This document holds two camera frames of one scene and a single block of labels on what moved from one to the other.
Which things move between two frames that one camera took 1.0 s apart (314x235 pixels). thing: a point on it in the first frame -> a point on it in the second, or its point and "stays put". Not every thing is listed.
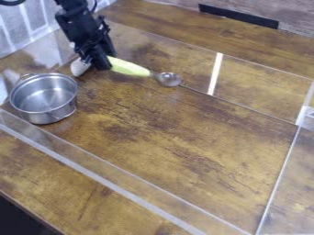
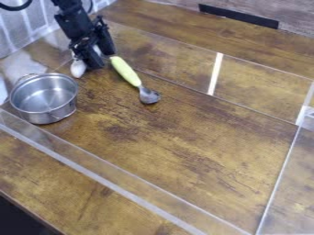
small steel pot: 43,97 stays put
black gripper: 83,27 stays put
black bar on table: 238,16 stays put
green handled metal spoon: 165,78 -> 149,95
